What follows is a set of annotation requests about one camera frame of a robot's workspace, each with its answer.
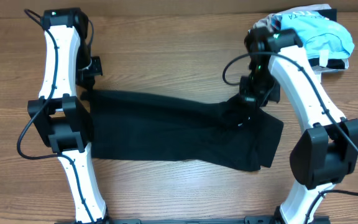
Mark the black t-shirt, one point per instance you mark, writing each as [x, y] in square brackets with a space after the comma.
[145, 127]

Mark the beige folded garment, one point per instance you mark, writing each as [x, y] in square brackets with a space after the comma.
[272, 23]

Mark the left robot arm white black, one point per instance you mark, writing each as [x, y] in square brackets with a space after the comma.
[63, 123]

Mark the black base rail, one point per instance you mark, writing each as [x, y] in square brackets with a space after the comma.
[246, 220]

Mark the light blue folded garment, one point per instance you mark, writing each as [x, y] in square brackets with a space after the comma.
[320, 36]

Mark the black folded garment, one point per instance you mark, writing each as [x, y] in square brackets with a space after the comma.
[336, 64]

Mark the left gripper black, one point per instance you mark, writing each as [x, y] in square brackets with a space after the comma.
[82, 80]

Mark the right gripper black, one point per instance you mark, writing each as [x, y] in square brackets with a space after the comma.
[248, 96]

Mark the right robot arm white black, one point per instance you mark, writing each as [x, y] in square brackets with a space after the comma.
[324, 155]

